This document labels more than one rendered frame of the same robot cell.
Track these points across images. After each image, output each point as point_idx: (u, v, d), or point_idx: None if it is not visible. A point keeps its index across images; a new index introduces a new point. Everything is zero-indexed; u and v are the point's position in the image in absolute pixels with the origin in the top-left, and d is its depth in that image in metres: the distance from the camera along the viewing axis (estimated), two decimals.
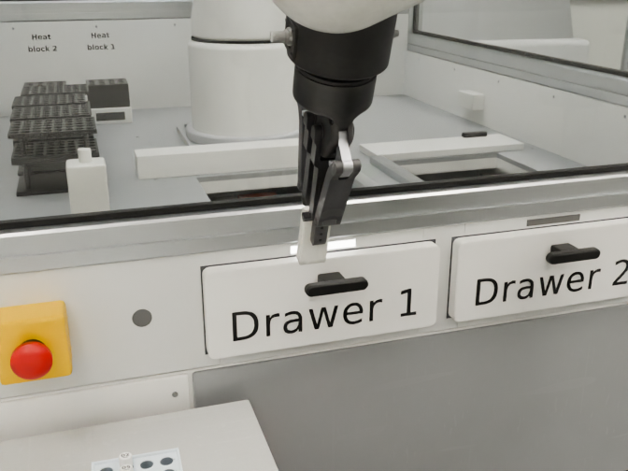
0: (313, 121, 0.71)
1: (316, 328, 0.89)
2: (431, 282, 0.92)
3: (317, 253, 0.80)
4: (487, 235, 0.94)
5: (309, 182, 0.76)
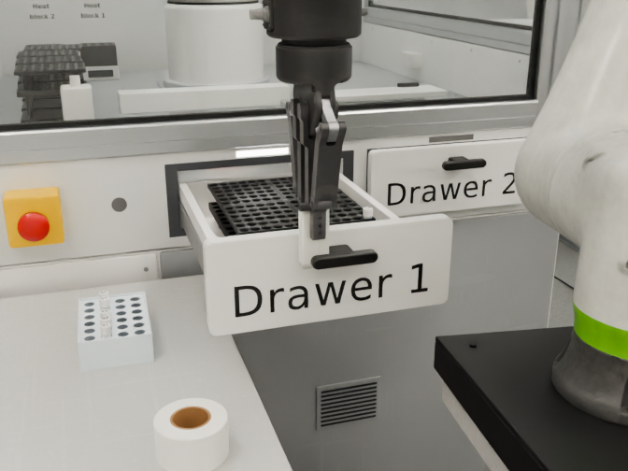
0: (299, 107, 0.75)
1: (322, 304, 0.85)
2: (443, 257, 0.88)
3: (319, 254, 0.80)
4: (395, 149, 1.18)
5: (303, 175, 0.78)
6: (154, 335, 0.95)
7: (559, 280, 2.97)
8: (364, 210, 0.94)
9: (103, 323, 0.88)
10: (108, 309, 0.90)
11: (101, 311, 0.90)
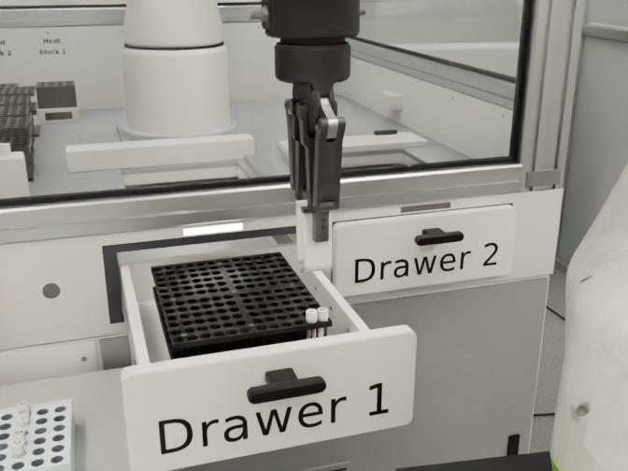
0: (298, 107, 0.75)
1: (264, 434, 0.73)
2: (406, 375, 0.76)
3: (321, 257, 0.79)
4: (363, 221, 1.06)
5: (301, 174, 0.78)
6: (80, 452, 0.83)
7: (553, 312, 2.85)
8: (320, 312, 0.83)
9: (15, 449, 0.76)
10: (23, 430, 0.79)
11: (15, 432, 0.79)
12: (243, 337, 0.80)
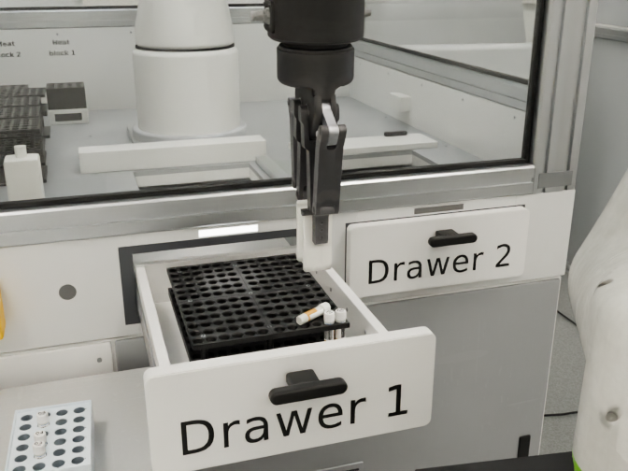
0: None
1: (285, 435, 0.73)
2: (424, 376, 0.76)
3: (321, 258, 0.79)
4: (378, 222, 1.07)
5: (302, 174, 0.78)
6: (99, 453, 0.84)
7: (558, 312, 2.86)
8: (337, 313, 0.83)
9: (35, 450, 0.77)
10: (44, 431, 0.79)
11: (35, 433, 0.79)
12: (262, 339, 0.80)
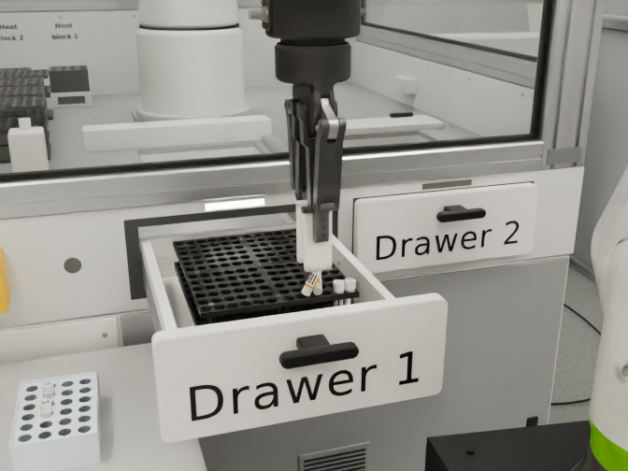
0: (298, 107, 0.75)
1: (294, 402, 0.72)
2: (436, 343, 0.75)
3: (321, 257, 0.79)
4: (385, 197, 1.05)
5: (301, 174, 0.78)
6: (106, 424, 0.83)
7: None
8: (347, 282, 0.82)
9: None
10: (49, 400, 0.78)
11: (41, 402, 0.78)
12: (270, 307, 0.79)
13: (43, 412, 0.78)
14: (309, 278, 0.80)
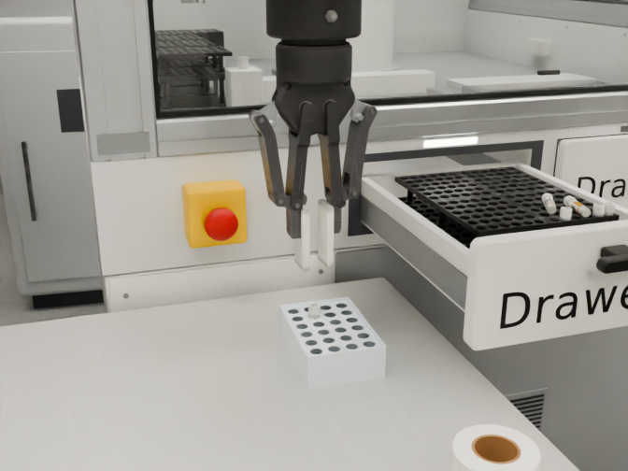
0: None
1: (590, 313, 0.73)
2: None
3: (300, 255, 0.79)
4: (588, 138, 1.07)
5: (323, 173, 0.79)
6: None
7: None
8: (607, 206, 0.83)
9: (542, 198, 0.87)
10: (571, 208, 0.81)
11: (565, 206, 0.82)
12: (540, 228, 0.80)
13: (560, 215, 0.82)
14: (548, 200, 0.85)
